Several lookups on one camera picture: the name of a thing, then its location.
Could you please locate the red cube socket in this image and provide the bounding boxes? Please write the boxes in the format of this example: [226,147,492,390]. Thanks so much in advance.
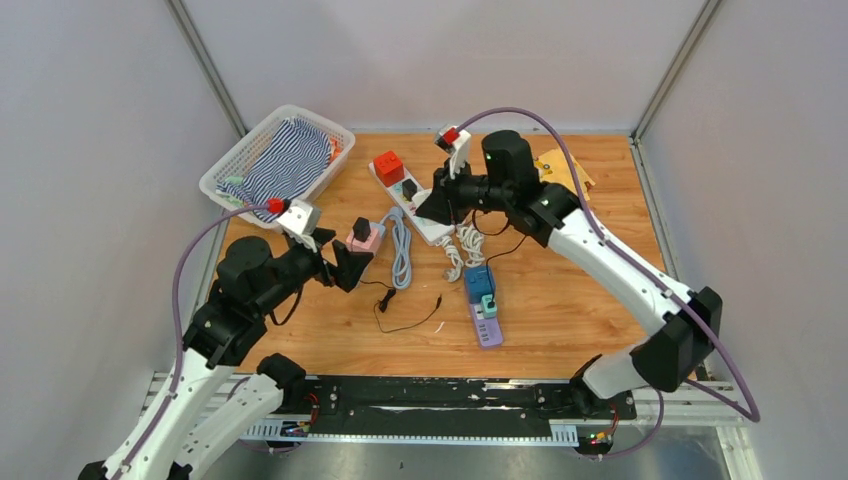
[372,150,406,188]

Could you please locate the thin black usb cable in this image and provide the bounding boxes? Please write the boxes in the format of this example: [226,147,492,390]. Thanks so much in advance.
[354,261,444,335]

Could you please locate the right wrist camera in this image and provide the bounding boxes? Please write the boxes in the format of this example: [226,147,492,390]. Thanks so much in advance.
[434,125,471,179]

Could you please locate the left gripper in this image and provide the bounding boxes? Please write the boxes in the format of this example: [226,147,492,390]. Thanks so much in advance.
[256,227,373,316]

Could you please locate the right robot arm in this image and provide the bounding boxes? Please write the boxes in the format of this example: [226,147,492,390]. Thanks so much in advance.
[416,127,723,418]

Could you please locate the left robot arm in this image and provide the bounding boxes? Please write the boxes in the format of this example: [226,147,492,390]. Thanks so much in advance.
[79,228,374,479]

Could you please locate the white colourful power strip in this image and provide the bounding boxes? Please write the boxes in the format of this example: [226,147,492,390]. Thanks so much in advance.
[368,162,455,246]

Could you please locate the yellow cloth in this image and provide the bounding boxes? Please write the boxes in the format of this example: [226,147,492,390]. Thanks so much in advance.
[534,148,595,200]

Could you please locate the pink cube socket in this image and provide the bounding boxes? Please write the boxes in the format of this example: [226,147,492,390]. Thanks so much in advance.
[345,227,384,255]

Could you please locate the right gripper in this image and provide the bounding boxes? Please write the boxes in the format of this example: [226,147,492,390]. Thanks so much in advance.
[417,158,512,227]

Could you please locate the purple power bank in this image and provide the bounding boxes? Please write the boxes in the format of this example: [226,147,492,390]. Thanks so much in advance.
[469,304,503,350]

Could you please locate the teal charger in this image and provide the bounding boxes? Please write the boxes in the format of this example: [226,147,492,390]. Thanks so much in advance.
[480,294,498,319]

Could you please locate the striped cloth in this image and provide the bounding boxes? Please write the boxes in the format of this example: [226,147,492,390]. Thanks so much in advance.
[215,117,337,207]

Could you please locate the white plastic basket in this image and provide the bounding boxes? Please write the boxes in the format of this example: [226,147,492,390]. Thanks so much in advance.
[199,105,356,211]

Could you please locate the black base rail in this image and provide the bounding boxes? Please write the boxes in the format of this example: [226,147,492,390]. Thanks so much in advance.
[273,376,637,445]

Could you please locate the white adapter with coiled cable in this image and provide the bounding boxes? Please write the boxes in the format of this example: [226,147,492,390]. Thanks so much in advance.
[456,224,485,268]

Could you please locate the blue cube socket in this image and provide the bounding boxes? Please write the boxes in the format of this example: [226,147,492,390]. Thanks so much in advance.
[463,265,496,304]

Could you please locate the small black power adapter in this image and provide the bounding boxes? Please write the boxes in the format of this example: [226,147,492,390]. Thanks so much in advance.
[352,217,371,243]

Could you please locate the light blue coiled cable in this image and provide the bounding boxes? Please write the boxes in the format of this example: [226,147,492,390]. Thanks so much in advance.
[378,206,415,291]

